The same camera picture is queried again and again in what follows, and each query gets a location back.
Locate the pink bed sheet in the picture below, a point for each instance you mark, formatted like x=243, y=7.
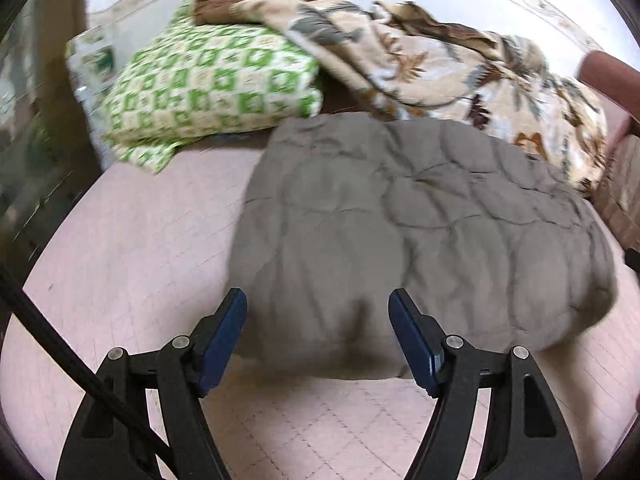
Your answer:
x=142, y=258

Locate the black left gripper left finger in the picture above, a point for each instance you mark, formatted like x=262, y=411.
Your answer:
x=143, y=411

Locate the leaf pattern beige blanket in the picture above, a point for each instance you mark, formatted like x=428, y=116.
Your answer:
x=400, y=63

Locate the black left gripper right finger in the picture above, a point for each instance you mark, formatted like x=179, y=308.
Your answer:
x=526, y=436

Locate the grey quilted puffer jacket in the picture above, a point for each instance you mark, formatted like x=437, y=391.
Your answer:
x=343, y=209

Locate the brown wooden glass door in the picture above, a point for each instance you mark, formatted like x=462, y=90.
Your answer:
x=47, y=160

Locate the green white patterned pillow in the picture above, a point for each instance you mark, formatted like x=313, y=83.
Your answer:
x=187, y=83

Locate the maroon sofa backrest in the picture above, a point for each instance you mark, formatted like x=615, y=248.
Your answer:
x=616, y=80

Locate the striped floral sofa cushion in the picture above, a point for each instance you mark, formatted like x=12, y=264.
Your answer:
x=617, y=196

